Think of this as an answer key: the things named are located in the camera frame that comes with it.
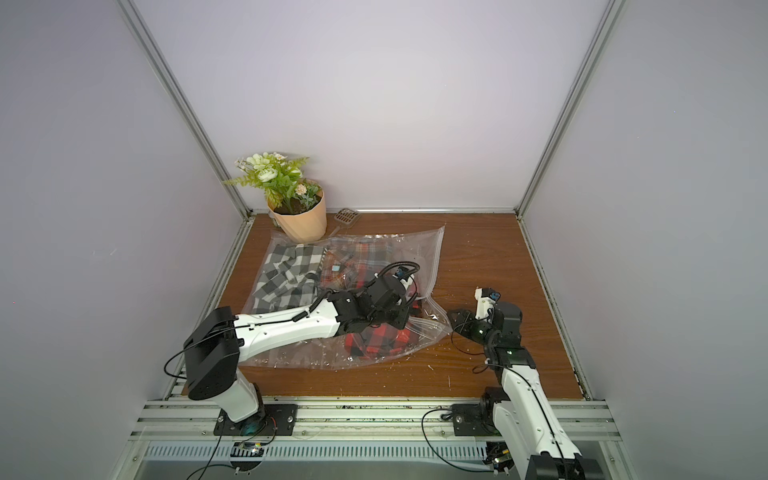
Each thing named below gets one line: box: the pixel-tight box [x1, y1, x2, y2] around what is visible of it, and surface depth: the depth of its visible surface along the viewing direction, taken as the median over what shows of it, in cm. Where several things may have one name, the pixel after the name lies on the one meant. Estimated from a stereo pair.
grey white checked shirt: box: [252, 243, 328, 312], surface depth 99 cm
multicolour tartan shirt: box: [320, 239, 397, 291], surface depth 103 cm
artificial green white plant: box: [224, 151, 322, 214], surface depth 94 cm
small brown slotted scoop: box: [330, 208, 359, 236], surface depth 120 cm
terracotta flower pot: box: [267, 179, 327, 243], surface depth 105 cm
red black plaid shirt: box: [343, 300, 424, 360], surface depth 83 cm
